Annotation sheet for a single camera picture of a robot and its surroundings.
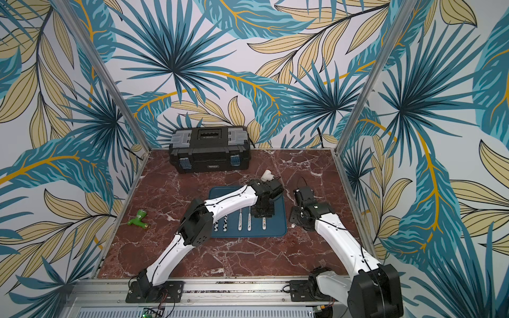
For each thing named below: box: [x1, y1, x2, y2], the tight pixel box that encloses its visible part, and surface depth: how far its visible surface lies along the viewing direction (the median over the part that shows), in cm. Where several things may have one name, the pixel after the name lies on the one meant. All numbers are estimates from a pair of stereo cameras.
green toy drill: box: [127, 209, 150, 230], surface depth 92 cm
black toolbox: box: [168, 126, 252, 173], surface depth 102 cm
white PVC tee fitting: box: [260, 168, 275, 182], surface depth 108 cm
